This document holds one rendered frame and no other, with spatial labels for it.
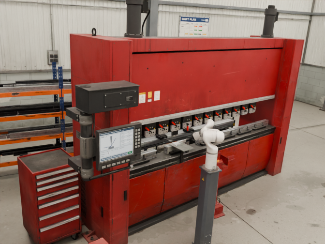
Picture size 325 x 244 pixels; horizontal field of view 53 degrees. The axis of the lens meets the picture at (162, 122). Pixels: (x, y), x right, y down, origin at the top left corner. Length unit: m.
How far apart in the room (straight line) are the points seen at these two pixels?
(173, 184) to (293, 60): 2.72
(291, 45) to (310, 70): 6.38
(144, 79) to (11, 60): 4.41
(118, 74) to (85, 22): 4.70
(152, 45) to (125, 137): 1.15
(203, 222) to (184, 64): 1.83
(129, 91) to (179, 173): 1.74
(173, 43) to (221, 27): 5.79
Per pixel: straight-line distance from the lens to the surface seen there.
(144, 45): 3.53
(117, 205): 3.68
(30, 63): 7.63
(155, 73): 3.69
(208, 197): 3.66
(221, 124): 5.22
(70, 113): 3.00
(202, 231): 3.89
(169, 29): 8.59
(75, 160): 3.19
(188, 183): 4.47
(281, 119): 5.71
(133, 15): 3.55
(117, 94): 2.77
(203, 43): 4.13
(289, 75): 5.55
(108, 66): 3.12
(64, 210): 3.81
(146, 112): 3.72
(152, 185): 4.02
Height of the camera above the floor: 2.53
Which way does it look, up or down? 18 degrees down
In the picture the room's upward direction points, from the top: 3 degrees clockwise
